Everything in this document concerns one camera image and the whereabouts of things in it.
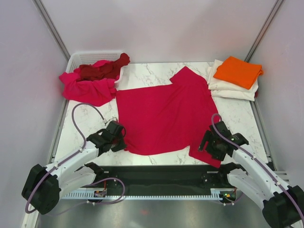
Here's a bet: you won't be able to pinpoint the crimson red t shirt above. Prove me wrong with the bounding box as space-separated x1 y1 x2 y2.
116 66 221 168

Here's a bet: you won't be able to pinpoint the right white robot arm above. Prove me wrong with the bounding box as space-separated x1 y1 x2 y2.
199 121 304 228

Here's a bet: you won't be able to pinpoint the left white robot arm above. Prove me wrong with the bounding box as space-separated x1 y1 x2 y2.
21 121 126 215

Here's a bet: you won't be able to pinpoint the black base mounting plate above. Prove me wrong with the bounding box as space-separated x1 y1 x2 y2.
95 162 242 196

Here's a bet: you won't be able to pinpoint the folded white t shirt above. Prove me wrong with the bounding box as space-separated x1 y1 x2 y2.
207 59 258 101

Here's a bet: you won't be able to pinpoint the pink magenta t shirt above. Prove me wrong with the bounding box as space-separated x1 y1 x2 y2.
59 60 117 107

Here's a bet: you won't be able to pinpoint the dark red t shirt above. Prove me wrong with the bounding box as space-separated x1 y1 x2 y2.
79 53 130 81

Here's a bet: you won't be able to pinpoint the folded orange t shirt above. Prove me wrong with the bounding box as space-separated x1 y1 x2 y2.
214 56 264 90

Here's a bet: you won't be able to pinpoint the white plastic laundry basket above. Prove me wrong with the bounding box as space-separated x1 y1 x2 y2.
66 51 130 84

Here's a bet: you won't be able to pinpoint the white slotted cable duct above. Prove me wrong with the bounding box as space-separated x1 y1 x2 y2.
62 188 231 200

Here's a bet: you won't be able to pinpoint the aluminium frame extrusion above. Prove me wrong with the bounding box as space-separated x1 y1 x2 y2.
274 171 290 183

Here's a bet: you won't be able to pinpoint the right wall aluminium rail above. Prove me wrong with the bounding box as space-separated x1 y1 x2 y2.
244 0 285 63

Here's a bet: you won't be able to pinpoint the wall aluminium rail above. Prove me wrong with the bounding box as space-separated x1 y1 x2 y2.
32 0 70 61
244 0 285 63

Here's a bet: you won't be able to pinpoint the left wall aluminium rail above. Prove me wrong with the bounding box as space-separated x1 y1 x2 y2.
32 0 70 61

